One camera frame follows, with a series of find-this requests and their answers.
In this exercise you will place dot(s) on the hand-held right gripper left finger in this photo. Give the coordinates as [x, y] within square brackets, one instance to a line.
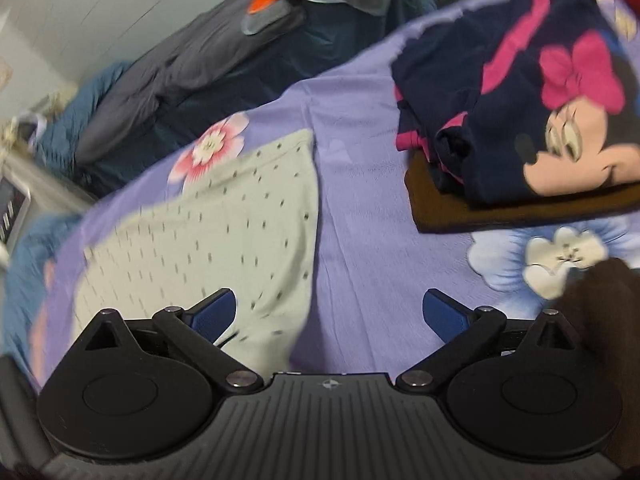
[215, 316]

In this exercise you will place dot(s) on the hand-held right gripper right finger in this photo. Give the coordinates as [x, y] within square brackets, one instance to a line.
[442, 315]

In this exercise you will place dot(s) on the pale dotted small garment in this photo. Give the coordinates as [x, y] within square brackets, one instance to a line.
[200, 230]

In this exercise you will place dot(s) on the brown folded garment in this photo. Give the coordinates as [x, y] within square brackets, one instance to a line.
[450, 210]

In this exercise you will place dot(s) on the purple floral bedsheet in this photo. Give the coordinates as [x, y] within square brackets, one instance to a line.
[360, 200]

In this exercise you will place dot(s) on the dark brown cloth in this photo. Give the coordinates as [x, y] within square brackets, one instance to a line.
[605, 300]

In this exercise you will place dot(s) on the blue lace-trimmed bedcover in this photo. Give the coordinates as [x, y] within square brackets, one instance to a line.
[25, 260]

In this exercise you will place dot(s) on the white machine with control panel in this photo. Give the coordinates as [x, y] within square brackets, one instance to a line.
[15, 210]

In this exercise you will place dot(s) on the grey garment pile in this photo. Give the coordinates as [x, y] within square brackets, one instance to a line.
[240, 85]

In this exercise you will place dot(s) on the navy cartoon mouse garment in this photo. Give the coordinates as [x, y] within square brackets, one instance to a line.
[450, 75]

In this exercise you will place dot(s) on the blue cloth bundle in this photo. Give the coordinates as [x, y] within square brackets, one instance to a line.
[70, 115]

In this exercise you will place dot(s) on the grey quilt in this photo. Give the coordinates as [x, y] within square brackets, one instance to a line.
[175, 70]

